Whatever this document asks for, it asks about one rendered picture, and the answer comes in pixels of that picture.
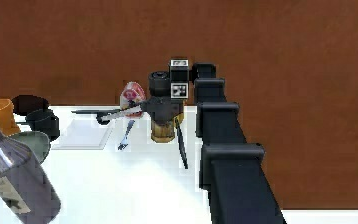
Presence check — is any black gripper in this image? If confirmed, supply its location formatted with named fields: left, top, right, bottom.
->
left=70, top=70, right=185, bottom=126

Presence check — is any black mug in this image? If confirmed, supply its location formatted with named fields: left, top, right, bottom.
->
left=24, top=108, right=61, bottom=142

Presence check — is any silver fork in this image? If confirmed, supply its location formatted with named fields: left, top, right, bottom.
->
left=117, top=119, right=137, bottom=151

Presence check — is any white square plate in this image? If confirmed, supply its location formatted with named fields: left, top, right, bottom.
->
left=54, top=117, right=116, bottom=151

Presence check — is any dark brown bowl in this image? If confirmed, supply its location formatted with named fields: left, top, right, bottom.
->
left=11, top=94, right=51, bottom=117

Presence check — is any grey-green bowl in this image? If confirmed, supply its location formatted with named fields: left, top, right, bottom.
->
left=9, top=130, right=52, bottom=165

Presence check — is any orange cup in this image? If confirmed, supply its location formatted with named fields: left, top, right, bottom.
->
left=0, top=97, right=22, bottom=137

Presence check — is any dark glass bottle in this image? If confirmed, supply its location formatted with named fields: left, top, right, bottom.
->
left=0, top=112, right=62, bottom=224

